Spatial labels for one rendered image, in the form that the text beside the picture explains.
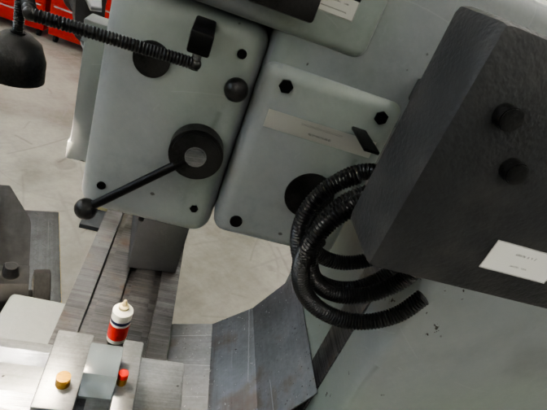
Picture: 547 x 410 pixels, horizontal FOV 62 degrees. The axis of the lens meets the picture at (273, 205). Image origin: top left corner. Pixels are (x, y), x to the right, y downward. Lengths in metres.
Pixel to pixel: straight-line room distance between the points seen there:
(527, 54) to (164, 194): 0.48
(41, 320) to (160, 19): 0.79
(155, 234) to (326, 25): 0.72
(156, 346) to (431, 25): 0.80
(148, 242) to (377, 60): 0.75
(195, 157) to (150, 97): 0.09
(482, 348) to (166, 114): 0.56
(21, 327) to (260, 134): 0.75
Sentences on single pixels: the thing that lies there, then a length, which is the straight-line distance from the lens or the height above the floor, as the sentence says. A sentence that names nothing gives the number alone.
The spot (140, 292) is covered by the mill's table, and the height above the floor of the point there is 0.93.
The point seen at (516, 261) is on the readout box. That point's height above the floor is 1.56.
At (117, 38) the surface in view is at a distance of 0.51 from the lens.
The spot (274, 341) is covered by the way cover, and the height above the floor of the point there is 1.01.
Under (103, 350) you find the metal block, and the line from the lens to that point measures 0.84.
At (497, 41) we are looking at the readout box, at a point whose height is 1.71.
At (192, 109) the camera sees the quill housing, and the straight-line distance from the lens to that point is 0.61.
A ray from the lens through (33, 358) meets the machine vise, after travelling 0.92.
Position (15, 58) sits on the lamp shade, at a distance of 0.69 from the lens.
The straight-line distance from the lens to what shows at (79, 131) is 0.74.
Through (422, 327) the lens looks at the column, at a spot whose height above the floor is 1.34.
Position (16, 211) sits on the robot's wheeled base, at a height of 0.57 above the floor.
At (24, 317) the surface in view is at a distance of 1.18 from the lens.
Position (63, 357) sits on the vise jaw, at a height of 1.04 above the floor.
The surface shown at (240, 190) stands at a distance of 0.63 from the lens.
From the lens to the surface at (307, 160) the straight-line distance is 0.62.
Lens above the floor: 1.72
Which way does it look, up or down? 29 degrees down
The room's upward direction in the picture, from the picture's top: 22 degrees clockwise
